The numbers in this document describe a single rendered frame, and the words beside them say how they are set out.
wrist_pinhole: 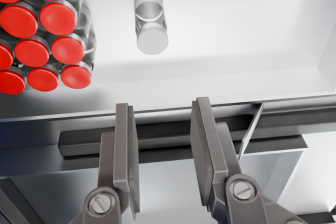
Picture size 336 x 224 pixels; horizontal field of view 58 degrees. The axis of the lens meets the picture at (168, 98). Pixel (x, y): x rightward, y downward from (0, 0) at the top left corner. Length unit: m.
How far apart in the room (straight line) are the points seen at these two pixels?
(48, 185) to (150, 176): 0.13
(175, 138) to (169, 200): 0.17
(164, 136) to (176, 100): 0.07
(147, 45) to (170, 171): 0.23
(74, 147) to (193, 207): 0.24
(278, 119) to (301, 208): 0.28
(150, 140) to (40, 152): 0.12
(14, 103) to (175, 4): 0.16
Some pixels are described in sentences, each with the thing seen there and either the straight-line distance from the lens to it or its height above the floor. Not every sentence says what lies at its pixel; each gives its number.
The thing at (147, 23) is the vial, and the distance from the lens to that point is 0.20.
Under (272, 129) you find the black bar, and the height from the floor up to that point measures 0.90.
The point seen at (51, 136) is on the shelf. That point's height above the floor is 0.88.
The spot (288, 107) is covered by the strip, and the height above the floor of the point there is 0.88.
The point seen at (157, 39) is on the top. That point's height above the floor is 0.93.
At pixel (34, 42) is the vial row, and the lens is 0.21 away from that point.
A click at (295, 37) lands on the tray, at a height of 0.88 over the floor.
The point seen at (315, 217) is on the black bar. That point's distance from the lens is 0.63.
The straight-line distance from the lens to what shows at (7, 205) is 0.23.
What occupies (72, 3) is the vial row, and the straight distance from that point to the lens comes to 0.20.
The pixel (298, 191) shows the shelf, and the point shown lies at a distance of 0.53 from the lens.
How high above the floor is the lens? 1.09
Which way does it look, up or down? 45 degrees down
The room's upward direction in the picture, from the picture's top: 172 degrees clockwise
